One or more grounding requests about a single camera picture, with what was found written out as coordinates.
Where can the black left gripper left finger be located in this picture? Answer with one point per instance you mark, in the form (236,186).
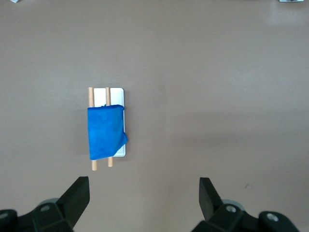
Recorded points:
(58,215)

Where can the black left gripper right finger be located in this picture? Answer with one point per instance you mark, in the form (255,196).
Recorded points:
(224,217)

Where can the blue microfibre towel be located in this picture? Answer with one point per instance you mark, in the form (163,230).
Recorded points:
(103,130)

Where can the white rack with wooden rods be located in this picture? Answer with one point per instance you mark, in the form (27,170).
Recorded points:
(116,96)

